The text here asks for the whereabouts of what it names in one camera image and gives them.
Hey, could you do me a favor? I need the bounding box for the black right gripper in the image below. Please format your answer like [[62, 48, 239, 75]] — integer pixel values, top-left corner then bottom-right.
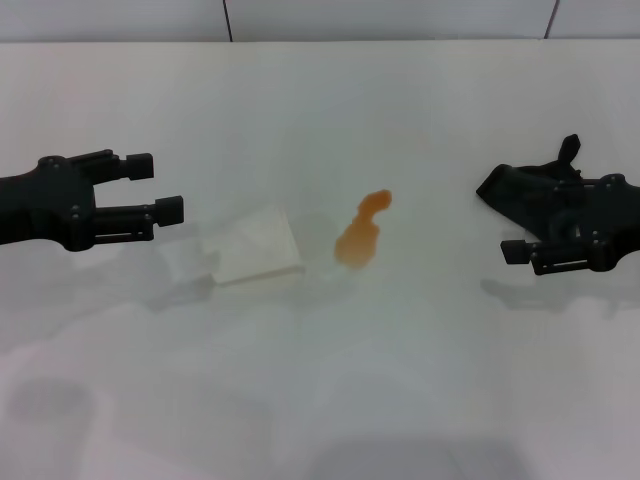
[[501, 173, 640, 277]]

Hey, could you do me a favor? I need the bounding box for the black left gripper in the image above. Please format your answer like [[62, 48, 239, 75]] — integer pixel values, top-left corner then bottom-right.
[[0, 148, 185, 252]]

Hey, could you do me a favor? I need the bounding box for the dark blue rag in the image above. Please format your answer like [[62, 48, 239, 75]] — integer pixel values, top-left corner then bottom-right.
[[474, 133, 585, 237]]

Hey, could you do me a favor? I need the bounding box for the white paper cup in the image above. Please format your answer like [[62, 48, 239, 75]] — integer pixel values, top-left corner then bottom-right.
[[199, 202, 306, 288]]

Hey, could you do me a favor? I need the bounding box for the brown water stain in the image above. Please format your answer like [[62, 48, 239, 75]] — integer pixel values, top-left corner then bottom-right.
[[333, 188, 395, 271]]

